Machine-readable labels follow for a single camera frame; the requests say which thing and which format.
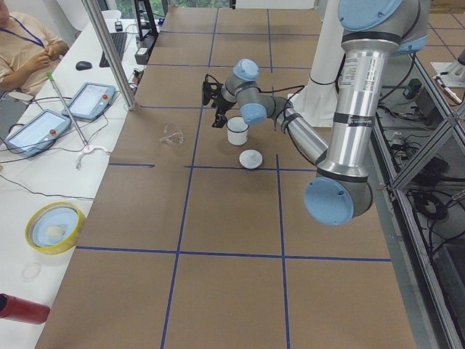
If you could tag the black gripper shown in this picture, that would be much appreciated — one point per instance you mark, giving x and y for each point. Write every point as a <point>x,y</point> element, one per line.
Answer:
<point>222,105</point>

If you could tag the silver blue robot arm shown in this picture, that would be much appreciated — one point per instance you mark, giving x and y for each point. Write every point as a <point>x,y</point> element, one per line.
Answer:
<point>372,32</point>

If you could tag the white enamel cup blue rim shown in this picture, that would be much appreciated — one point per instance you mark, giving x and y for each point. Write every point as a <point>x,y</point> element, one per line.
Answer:
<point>237,131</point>

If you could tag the white cup lid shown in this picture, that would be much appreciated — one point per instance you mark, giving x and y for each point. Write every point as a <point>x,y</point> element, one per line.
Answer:
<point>250,159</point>

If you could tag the black computer box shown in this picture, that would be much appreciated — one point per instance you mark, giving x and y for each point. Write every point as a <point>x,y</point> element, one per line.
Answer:
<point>145,45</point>

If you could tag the brown paper table cover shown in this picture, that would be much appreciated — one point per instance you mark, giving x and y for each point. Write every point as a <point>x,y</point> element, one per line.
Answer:
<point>183,248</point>

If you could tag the far blue teach pendant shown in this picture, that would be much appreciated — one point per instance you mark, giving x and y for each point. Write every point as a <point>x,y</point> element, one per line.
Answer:
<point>91,101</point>

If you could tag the blue teach pendant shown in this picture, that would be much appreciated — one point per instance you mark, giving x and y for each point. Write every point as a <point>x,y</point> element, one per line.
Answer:
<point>91,101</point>
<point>38,134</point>

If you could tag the white plastic claw piece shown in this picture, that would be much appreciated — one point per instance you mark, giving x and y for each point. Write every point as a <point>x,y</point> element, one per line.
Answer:
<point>87,150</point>

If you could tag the black computer mouse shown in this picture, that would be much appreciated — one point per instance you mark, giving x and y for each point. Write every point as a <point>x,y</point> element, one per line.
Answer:
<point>83,65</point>

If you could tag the metal rod green tip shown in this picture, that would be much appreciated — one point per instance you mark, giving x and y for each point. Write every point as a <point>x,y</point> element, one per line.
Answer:
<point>65,106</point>

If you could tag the near blue teach pendant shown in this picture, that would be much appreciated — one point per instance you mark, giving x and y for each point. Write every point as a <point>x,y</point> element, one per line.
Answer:
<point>38,134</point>

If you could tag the yellow tape roll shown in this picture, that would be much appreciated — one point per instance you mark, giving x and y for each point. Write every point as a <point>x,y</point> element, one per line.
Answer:
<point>55,228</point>

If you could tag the seated person beige shirt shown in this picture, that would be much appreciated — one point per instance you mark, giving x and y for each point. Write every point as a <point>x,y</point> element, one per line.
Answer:
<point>29,50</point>

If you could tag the red bottle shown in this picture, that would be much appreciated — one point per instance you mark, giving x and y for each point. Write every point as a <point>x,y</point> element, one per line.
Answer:
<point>21,310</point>

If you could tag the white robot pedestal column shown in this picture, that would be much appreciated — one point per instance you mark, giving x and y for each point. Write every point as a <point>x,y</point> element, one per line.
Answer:
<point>317,101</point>

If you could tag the aluminium frame post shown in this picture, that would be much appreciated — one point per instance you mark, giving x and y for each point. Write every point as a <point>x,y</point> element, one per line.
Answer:
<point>98,21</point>

